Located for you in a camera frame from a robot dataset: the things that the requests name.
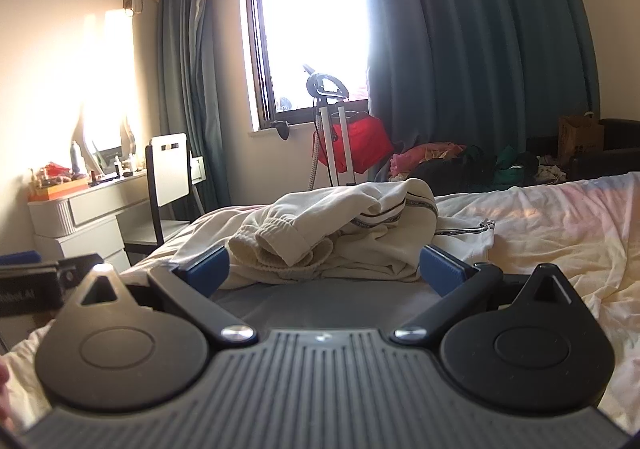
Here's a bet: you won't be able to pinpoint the white dressing table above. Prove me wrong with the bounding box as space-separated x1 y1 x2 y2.
27 174 151 275

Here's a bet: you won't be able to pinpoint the green cloth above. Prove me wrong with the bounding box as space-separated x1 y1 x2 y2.
492 146 540 189

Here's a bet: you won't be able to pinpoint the pink clothes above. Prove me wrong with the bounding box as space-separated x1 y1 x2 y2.
390 142 466 176

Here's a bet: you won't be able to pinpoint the red bag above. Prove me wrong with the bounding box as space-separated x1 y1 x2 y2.
314 112 396 173

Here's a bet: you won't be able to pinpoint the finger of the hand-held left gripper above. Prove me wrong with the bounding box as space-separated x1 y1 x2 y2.
0 251 42 266

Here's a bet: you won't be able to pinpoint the bed with pastel duvet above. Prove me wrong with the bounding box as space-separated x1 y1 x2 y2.
0 172 640 435

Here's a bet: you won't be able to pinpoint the pile of clothes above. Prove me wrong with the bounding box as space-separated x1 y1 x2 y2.
407 154 497 196

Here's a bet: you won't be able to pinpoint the white metal stand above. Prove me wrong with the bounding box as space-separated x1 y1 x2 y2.
302 63 362 190

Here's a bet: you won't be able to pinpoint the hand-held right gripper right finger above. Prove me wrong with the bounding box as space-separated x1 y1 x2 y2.
390 245 586 345

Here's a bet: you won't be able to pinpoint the floral cloth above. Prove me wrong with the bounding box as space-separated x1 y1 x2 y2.
535 156 571 182

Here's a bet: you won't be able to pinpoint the black sofa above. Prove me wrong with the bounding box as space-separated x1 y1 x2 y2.
525 118 640 182

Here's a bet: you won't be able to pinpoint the brown paper bag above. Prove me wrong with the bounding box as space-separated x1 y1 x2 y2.
557 113 606 167

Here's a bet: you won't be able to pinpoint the teal curtain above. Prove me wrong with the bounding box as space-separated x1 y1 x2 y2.
345 0 601 185
157 0 231 225

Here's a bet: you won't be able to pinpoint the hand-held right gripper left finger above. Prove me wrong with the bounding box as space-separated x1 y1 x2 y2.
62 246 258 345

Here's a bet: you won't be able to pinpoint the orange tray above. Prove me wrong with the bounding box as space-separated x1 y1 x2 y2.
27 178 90 202

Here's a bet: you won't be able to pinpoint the window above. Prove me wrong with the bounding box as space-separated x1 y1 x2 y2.
239 0 373 132

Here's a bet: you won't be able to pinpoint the grey bed sheet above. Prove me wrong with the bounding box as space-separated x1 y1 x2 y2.
207 274 443 332

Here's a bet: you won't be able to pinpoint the wavy frame mirror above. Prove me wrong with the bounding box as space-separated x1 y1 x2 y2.
70 104 140 175

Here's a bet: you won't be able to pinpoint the white and black chair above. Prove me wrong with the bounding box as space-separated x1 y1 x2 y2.
122 132 203 265

